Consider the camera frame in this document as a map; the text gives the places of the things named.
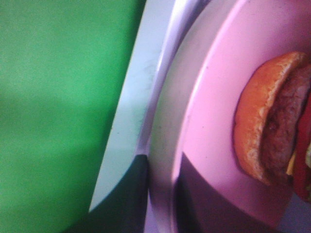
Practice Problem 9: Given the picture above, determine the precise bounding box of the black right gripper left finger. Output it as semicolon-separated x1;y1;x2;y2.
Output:
72;154;149;233

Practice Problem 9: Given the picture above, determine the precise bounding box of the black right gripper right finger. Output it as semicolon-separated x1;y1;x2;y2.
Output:
174;152;294;233

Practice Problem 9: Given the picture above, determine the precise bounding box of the burger with sesame-free bun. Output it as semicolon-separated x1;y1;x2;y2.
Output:
233;51;311;202

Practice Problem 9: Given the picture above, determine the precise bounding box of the pink round plate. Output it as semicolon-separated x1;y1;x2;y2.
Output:
149;0;311;233

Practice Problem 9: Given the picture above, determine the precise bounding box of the white microwave oven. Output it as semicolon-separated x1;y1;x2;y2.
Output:
88;0;212;233

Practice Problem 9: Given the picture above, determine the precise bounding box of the green table cloth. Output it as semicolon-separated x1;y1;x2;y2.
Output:
0;0;145;233

